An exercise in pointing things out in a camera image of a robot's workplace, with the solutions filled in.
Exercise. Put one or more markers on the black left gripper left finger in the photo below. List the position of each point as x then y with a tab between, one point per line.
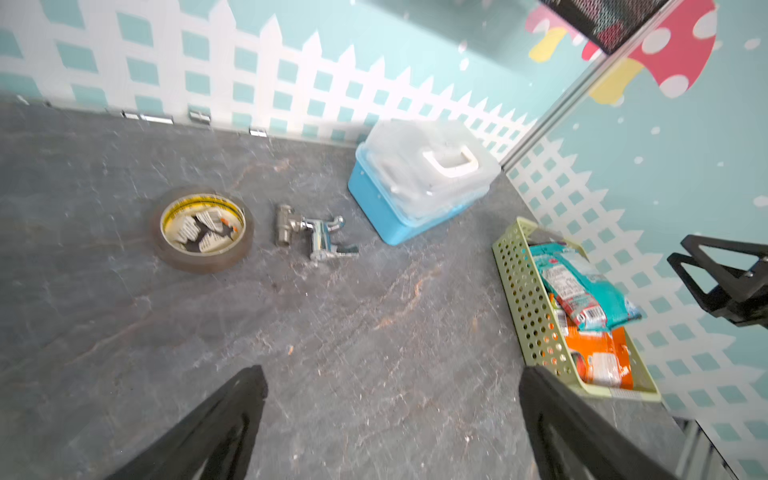
214	441

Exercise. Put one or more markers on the orange candy bag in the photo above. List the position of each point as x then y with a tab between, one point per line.
601	358

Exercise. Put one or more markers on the teal candy bag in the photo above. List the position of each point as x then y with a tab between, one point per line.
588	298

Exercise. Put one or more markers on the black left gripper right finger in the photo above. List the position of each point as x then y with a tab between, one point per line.
570	440

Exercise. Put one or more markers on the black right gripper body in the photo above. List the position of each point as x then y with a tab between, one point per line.
741	296

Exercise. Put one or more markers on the blue box clear lid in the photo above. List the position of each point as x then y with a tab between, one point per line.
412	175

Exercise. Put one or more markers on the silver metal faucet valve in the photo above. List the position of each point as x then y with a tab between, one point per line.
289	223

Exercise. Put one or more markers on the green perforated plastic basket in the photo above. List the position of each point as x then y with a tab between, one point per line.
541	339

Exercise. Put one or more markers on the black wire wall basket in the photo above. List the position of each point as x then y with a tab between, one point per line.
608	24

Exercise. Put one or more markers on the brown tape roll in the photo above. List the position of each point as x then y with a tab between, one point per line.
200	230

